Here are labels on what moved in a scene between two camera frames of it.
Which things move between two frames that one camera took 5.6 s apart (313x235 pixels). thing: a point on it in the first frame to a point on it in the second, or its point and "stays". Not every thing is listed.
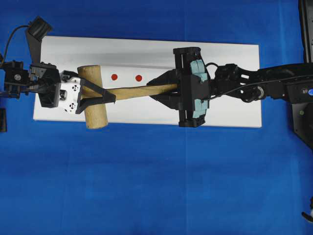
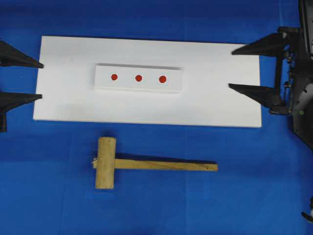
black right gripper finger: (105, 98) to (8, 101)
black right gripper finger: (106, 92) to (10, 56)
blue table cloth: (60, 177) stays
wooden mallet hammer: (96, 114) to (106, 164)
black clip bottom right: (309, 217) stays
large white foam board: (128, 63) stays
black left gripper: (195, 83) to (276, 44)
